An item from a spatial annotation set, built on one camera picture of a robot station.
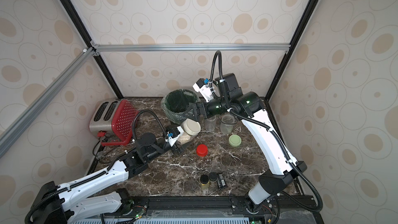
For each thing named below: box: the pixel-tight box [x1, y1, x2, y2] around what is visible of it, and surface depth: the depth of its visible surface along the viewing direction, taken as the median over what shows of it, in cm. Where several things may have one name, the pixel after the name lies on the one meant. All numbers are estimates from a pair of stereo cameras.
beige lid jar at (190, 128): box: [177, 118, 202, 145], surface depth 65 cm
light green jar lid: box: [228, 134, 243, 148], surface depth 97 cm
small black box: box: [217, 173, 226, 189], surface depth 81 cm
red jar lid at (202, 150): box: [195, 144, 209, 158], surface depth 94 cm
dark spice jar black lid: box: [208, 172, 218, 188], surface depth 76 cm
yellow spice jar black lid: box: [200, 174, 210, 190], surface depth 75 cm
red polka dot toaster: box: [89, 98, 139, 146], surface depth 91 cm
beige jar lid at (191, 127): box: [181, 118, 202, 136], surface depth 64 cm
